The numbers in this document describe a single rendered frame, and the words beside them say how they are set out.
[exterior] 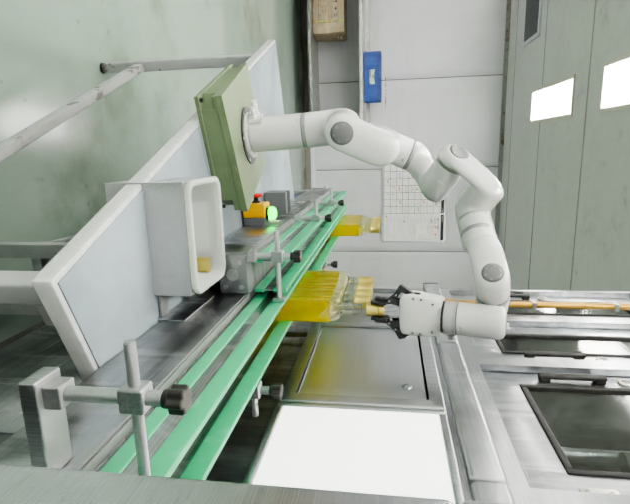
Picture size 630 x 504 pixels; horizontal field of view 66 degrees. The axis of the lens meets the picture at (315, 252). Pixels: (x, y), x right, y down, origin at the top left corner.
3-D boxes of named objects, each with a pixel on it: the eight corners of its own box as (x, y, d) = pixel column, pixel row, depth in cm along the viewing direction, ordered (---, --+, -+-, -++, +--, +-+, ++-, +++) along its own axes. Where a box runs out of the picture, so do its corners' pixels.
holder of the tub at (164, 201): (156, 321, 96) (193, 322, 95) (142, 182, 90) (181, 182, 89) (190, 295, 113) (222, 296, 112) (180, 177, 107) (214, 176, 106)
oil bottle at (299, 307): (255, 320, 120) (341, 323, 117) (254, 299, 119) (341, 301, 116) (261, 313, 125) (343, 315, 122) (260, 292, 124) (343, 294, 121)
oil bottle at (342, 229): (320, 236, 232) (379, 236, 228) (319, 224, 231) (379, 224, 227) (321, 234, 237) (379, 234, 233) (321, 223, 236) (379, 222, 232)
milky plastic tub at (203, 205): (155, 296, 95) (197, 297, 94) (144, 181, 90) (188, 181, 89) (190, 273, 112) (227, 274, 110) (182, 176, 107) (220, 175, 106)
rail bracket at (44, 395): (-15, 493, 51) (186, 511, 48) (-44, 345, 48) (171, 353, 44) (19, 464, 56) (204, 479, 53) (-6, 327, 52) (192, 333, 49)
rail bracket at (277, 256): (248, 302, 112) (301, 303, 111) (244, 231, 109) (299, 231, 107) (252, 298, 115) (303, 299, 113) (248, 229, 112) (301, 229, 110)
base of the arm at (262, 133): (237, 108, 125) (296, 102, 123) (247, 96, 136) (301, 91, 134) (248, 165, 133) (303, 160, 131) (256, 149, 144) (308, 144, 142)
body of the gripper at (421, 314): (450, 332, 115) (404, 326, 120) (452, 291, 113) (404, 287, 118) (445, 344, 109) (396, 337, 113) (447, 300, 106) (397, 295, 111)
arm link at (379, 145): (399, 166, 139) (403, 180, 124) (322, 134, 137) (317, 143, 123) (414, 135, 135) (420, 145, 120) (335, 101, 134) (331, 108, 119)
